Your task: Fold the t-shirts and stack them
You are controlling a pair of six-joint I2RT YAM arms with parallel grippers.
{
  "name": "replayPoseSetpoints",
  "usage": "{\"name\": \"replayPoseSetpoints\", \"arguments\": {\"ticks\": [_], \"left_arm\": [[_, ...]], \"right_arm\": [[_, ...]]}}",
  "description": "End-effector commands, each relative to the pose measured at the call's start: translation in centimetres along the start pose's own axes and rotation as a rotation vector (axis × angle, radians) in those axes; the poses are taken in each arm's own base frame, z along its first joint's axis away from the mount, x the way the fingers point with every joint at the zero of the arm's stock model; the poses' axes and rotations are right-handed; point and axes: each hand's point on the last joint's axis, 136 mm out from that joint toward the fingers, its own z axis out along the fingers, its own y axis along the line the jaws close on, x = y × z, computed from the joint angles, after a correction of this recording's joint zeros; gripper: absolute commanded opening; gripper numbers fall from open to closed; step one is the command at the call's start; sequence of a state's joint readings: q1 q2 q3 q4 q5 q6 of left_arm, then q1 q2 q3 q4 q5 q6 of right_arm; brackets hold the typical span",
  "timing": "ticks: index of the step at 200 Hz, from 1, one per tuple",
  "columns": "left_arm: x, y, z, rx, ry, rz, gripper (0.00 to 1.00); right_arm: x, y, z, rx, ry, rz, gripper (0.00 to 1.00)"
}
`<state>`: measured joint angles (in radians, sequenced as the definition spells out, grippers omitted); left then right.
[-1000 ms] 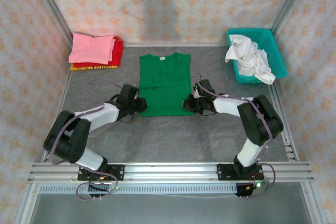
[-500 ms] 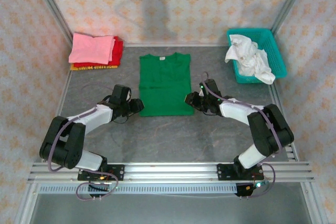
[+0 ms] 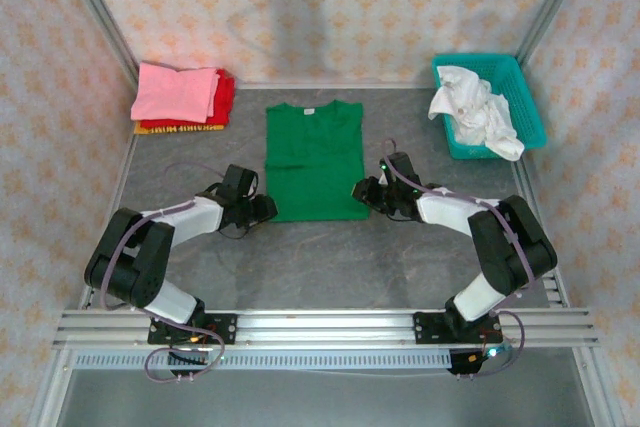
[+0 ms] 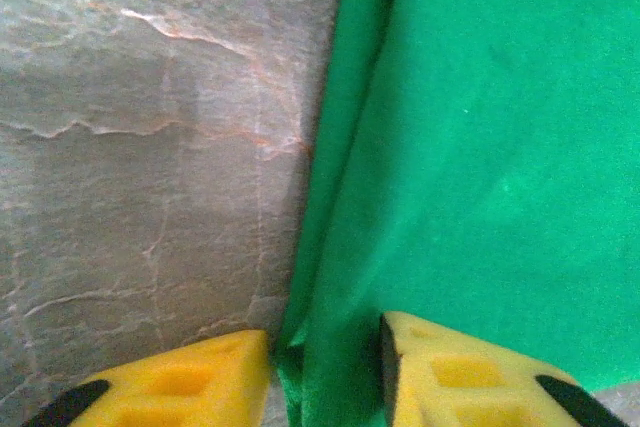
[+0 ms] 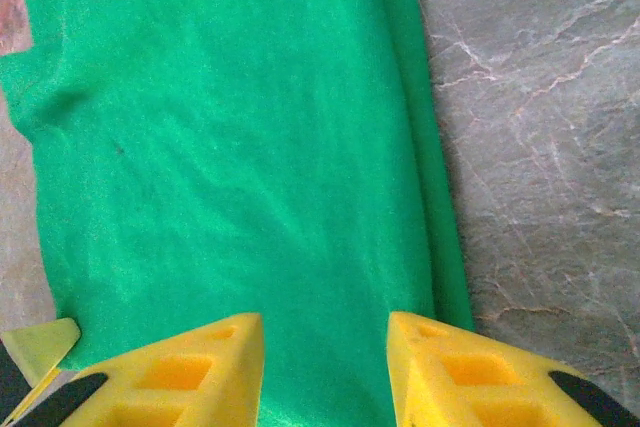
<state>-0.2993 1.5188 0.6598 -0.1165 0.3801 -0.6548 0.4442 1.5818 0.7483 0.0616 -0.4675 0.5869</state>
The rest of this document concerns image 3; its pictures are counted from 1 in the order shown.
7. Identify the white crumpled t-shirt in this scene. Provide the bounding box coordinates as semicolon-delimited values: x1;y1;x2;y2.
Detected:
427;65;494;122
452;93;526;162

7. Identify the stack of folded clothes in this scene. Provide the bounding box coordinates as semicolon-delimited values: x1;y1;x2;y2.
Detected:
137;68;236;131

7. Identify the aluminium frame post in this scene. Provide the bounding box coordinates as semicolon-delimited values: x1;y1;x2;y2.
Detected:
514;0;595;68
53;0;141;91

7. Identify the teal plastic laundry basket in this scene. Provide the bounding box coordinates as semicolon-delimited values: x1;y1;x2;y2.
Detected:
431;52;549;161

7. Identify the folded yellow printed t-shirt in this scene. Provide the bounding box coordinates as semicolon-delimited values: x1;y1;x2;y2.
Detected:
133;120;226;136

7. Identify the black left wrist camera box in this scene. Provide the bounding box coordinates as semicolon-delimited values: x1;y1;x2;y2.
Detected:
219;163;260;198

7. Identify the base controller board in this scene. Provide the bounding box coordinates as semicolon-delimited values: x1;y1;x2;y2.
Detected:
167;334;225;368
448;341;512;378

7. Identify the green t-shirt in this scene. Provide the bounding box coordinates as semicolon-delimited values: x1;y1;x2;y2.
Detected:
263;100;371;223

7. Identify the grey slotted cable duct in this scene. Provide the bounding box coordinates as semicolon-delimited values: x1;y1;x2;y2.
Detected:
74;350;452;371

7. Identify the folded pink t-shirt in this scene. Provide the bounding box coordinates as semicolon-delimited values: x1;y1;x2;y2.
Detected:
130;61;221;124

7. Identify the aluminium mounting rail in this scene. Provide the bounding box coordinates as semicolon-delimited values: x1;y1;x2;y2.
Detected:
53;305;600;351

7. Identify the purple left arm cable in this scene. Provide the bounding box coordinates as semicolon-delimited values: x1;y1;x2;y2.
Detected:
99;161;226;384

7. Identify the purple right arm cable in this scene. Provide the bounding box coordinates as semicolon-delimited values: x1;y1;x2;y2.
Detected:
382;139;527;379

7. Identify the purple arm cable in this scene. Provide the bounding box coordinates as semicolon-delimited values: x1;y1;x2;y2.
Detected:
99;161;226;384
382;139;527;379

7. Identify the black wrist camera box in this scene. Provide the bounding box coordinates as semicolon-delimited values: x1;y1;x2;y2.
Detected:
381;151;417;186
219;163;260;198

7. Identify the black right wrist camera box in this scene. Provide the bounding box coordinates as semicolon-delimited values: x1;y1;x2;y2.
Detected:
381;151;417;186

